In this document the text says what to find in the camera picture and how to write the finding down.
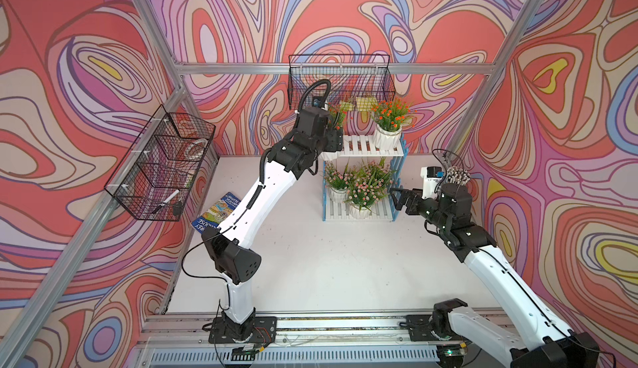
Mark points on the blue picture book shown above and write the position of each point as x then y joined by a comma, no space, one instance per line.
217,213

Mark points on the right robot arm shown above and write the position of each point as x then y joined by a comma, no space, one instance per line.
541,339

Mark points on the pink flower pot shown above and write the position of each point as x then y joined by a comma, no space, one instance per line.
377,175
361,198
337,182

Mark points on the orange flower pot front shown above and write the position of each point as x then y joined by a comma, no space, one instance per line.
391,117

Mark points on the clear tape roll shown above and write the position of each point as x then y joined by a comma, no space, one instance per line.
194,150

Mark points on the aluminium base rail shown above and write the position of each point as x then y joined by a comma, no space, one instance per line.
309,339

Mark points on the yellow sponge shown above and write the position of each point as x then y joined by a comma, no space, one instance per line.
358,104

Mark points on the black wire basket back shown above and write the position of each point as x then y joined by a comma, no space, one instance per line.
320,79

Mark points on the pencil holder with pencils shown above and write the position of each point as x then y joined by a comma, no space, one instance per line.
457,176

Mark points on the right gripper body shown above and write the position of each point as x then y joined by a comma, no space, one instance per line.
429,210

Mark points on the black wire basket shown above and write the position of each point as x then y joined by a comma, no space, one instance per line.
320,79
157,167

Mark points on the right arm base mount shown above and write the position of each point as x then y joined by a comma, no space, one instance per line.
419,329

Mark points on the pink flower pot back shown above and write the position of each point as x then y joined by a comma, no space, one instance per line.
361,198

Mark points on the red flower pot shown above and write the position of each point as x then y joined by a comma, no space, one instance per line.
338,114

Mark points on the white marker pen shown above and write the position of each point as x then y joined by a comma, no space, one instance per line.
165,202

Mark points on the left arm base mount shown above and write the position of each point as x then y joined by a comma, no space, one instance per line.
261,330

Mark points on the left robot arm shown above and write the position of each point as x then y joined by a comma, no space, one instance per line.
280,167

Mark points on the blue white slatted rack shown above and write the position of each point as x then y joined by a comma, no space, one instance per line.
358,150

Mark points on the black wire basket left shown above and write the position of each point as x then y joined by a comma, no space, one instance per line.
157,167

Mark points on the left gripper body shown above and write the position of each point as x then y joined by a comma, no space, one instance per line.
316,146

